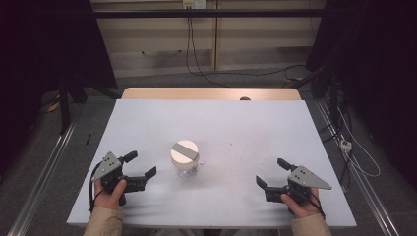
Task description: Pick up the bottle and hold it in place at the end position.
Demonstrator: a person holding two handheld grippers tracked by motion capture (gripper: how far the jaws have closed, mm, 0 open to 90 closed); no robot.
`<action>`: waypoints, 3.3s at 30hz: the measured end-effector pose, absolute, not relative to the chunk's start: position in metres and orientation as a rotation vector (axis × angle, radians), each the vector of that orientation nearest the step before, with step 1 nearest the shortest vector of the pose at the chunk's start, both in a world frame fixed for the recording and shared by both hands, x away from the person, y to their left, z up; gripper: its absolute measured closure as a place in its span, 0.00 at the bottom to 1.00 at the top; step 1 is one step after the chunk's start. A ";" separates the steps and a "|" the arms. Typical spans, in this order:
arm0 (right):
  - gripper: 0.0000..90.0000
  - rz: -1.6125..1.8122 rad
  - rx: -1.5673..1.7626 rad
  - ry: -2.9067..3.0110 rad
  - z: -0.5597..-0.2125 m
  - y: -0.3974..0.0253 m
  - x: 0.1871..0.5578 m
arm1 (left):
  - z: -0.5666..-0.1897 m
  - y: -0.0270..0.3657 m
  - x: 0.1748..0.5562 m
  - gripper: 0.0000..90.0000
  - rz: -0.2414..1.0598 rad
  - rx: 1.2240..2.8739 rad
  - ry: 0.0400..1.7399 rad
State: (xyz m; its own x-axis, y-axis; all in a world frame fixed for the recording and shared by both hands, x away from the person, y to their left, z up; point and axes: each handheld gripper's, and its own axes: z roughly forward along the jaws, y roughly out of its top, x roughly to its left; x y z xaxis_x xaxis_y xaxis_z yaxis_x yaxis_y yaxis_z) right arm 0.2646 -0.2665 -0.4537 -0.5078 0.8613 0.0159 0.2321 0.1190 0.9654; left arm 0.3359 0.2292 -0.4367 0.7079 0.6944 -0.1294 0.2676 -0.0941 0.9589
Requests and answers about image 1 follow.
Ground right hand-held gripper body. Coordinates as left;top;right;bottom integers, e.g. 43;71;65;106
265;165;332;214

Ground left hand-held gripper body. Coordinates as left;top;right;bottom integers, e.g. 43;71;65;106
91;150;148;207

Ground white jar lid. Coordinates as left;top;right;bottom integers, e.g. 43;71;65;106
169;140;201;170

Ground clear plastic jar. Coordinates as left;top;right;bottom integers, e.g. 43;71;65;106
177;159;200;181

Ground person's right hand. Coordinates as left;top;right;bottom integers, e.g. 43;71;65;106
280;187;325;219

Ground person's left hand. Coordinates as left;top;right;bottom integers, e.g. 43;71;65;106
93;178;128;211

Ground white power strip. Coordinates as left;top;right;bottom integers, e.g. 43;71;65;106
338;139;354;153

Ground white table board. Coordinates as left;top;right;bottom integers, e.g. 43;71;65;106
66;98;358;230

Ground black tripod stand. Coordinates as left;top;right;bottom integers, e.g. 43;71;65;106
56;73;122;136

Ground black metal stand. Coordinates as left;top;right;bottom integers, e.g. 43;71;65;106
288;62;343;131

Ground wooden table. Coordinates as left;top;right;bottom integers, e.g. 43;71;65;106
121;87;302;101

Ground black curtain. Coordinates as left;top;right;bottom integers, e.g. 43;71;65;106
305;0;417;190
0;0;118;171

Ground black horizontal bar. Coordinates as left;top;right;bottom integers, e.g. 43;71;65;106
92;8;327;20

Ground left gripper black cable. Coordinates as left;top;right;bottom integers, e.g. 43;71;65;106
88;161;105;214

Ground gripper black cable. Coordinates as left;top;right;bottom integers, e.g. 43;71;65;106
88;161;105;214
307;191;327;220

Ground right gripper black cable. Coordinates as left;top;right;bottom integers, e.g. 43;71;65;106
307;191;327;220

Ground black floor cable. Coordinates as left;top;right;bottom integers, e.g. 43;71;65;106
338;153;354;186

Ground aluminium floor rail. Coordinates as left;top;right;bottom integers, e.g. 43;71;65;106
314;97;401;236
6;121;79;236

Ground white cable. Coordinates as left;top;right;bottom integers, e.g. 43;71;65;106
336;105;383;179

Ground black wall cable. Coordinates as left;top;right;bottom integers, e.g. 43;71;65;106
188;16;308;78
185;16;229;89

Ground white wall socket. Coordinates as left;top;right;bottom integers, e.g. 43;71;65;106
182;0;208;10

